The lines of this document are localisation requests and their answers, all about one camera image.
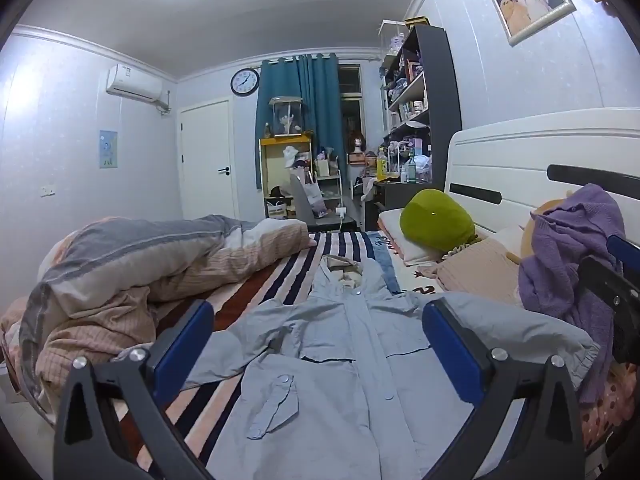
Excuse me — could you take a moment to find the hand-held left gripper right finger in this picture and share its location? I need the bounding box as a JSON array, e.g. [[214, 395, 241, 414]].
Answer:
[[421, 300, 586, 480]]

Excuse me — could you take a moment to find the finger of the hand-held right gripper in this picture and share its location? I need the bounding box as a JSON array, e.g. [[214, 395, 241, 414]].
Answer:
[[579, 255, 640, 363], [606, 234, 640, 266]]

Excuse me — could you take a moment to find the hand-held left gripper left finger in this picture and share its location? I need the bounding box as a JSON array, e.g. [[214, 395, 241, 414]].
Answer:
[[52, 299, 216, 480]]

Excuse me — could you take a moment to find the light grey-blue jacket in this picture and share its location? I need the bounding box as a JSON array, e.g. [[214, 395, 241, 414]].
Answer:
[[182, 254, 601, 480]]

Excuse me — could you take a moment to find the purple knit sweater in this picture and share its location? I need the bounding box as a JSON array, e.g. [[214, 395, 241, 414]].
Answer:
[[517, 183, 628, 406]]

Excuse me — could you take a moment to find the pink and grey quilt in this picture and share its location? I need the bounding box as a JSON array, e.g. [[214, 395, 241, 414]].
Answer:
[[0, 214, 318, 426]]

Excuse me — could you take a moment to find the striped bed sheet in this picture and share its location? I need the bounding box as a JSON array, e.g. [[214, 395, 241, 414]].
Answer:
[[112, 229, 586, 480]]

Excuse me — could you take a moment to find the pink dotted cloth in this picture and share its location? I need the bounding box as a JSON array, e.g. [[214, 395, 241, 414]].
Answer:
[[575, 360, 640, 461]]

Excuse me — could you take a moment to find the green plush pillow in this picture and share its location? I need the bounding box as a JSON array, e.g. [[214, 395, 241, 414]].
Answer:
[[399, 188, 477, 253]]

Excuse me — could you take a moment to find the white pillow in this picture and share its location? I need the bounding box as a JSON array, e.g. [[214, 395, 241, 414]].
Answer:
[[377, 207, 493, 267]]

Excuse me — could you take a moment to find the white bed headboard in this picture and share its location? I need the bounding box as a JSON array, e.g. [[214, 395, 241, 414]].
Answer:
[[445, 107, 640, 241]]

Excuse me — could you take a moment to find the dark desk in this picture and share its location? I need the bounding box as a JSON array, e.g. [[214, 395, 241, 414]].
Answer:
[[357, 177, 447, 233]]

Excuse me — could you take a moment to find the white door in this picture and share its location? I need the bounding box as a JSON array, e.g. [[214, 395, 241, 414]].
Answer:
[[177, 100, 240, 222]]

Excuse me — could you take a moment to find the white paper bag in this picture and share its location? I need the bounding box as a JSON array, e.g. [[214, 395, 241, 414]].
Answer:
[[299, 182, 329, 219]]

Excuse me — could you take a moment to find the yellow framed cabinet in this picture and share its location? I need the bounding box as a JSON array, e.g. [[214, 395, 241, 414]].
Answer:
[[258, 135, 315, 221]]

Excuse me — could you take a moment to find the white trolley cart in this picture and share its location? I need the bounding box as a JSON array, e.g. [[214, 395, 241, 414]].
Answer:
[[312, 157, 347, 217]]

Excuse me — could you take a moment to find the dark tall bookshelf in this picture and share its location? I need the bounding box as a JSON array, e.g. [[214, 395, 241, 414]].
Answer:
[[380, 24, 463, 211]]

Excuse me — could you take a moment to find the glass display case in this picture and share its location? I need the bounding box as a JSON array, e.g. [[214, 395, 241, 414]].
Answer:
[[269, 96, 306, 137]]

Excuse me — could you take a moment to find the window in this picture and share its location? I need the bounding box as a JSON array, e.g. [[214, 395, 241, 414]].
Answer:
[[338, 64, 383, 161]]

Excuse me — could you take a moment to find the framed portrait photo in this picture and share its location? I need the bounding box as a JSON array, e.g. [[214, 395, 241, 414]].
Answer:
[[489, 0, 577, 45]]

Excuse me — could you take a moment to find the white air conditioner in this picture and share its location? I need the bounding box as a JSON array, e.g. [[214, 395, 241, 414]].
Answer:
[[105, 63, 171, 111]]

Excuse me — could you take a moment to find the teal curtain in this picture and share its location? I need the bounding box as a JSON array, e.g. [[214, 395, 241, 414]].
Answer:
[[255, 53, 341, 191]]

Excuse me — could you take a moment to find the clear acrylic box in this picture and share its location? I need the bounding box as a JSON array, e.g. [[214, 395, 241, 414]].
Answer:
[[377, 20, 414, 56]]

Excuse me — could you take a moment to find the small blue wall poster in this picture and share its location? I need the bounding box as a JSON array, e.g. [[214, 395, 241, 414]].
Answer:
[[99, 130, 119, 169]]

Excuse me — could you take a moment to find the round wall clock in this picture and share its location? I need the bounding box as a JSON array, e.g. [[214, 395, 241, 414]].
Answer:
[[230, 68, 260, 97]]

